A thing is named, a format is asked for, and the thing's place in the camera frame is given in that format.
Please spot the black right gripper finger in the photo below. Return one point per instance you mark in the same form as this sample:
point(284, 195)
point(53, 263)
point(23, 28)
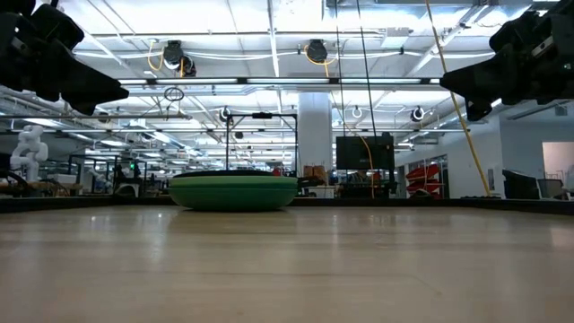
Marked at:
point(484, 81)
point(479, 111)

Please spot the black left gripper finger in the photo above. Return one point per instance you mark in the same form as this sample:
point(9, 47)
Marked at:
point(85, 105)
point(85, 81)

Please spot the black plastic plate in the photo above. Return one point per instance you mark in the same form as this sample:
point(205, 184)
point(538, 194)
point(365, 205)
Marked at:
point(224, 173)

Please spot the light green plastic plate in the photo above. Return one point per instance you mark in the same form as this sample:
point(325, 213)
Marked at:
point(233, 181)

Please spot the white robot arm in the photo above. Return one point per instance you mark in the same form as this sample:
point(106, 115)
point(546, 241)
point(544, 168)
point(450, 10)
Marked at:
point(29, 148)

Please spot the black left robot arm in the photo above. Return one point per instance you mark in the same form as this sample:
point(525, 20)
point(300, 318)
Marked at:
point(13, 6)

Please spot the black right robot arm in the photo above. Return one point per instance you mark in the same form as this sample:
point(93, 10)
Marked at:
point(560, 9)

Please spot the red storage bins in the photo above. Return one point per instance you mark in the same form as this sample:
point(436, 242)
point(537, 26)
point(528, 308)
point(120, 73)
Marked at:
point(423, 177)

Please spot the black monitor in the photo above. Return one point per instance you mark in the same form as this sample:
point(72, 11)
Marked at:
point(365, 152)

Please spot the white building column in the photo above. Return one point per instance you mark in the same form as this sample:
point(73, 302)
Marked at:
point(315, 130)

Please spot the green bowl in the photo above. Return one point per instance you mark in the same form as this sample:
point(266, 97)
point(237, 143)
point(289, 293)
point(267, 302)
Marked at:
point(233, 199)

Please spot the brown cardboard boxes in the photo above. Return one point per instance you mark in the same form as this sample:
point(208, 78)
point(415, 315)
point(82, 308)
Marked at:
point(314, 171)

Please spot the long ceiling light strip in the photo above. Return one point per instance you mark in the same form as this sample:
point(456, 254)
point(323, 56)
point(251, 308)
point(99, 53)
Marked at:
point(278, 81)

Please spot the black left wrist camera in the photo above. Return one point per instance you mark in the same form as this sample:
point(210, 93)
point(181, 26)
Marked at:
point(58, 27)

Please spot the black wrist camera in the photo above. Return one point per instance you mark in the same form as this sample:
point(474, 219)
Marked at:
point(513, 29)
point(58, 27)

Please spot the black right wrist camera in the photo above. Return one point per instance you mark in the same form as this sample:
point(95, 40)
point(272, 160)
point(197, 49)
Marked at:
point(513, 29)

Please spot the black aluminium table frame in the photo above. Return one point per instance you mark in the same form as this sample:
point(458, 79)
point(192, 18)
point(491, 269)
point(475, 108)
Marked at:
point(403, 204)

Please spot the black rack frame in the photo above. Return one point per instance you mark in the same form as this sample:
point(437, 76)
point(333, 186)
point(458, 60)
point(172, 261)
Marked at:
point(262, 115)

